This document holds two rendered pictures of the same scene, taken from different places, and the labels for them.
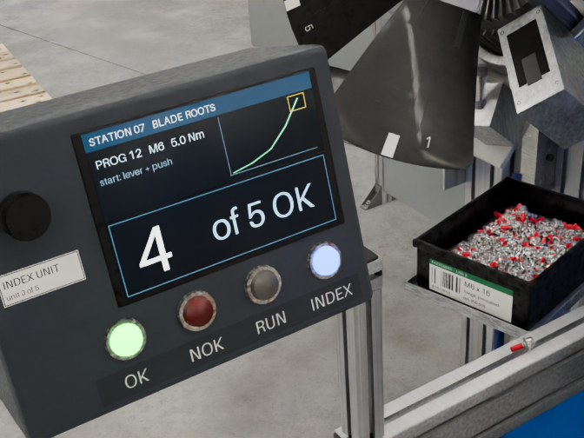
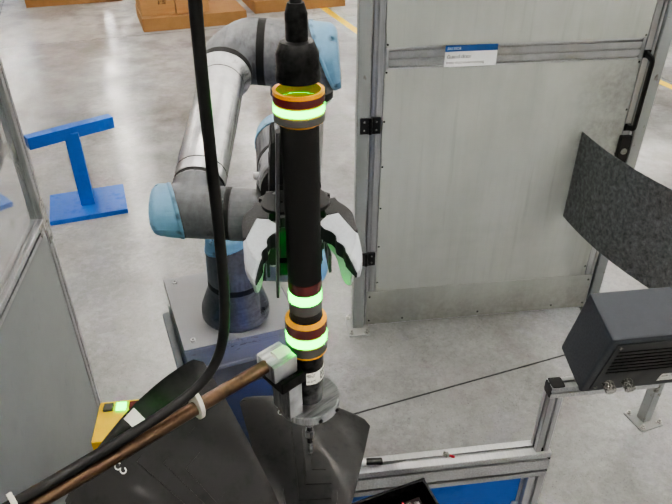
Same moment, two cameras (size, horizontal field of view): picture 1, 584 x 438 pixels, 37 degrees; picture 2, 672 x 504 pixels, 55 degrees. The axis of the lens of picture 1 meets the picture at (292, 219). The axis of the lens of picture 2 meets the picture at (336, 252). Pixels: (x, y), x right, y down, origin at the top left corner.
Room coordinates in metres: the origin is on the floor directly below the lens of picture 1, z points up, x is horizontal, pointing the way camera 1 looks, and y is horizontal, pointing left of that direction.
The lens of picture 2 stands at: (1.66, -0.11, 2.00)
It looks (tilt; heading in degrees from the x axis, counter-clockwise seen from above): 34 degrees down; 202
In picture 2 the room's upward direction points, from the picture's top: straight up
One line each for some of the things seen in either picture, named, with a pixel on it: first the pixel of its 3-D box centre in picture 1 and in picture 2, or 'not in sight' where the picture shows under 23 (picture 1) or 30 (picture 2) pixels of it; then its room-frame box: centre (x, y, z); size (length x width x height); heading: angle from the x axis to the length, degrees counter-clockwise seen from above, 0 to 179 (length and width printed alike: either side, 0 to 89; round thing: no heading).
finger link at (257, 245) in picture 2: not in sight; (258, 267); (1.22, -0.37, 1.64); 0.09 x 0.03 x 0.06; 8
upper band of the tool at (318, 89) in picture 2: not in sight; (298, 105); (1.20, -0.33, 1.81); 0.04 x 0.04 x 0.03
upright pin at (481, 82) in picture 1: (480, 86); not in sight; (1.22, -0.29, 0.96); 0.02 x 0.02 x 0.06
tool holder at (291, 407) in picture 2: not in sight; (300, 375); (1.21, -0.33, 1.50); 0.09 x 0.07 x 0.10; 155
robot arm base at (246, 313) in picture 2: not in sight; (235, 293); (0.70, -0.75, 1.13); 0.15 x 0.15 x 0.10
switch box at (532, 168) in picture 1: (547, 127); not in sight; (1.56, -0.51, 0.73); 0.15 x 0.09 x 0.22; 120
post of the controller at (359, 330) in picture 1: (360, 349); (547, 415); (0.63, -0.05, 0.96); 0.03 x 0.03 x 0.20; 30
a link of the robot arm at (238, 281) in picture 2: not in sight; (236, 250); (0.69, -0.74, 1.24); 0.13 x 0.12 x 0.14; 112
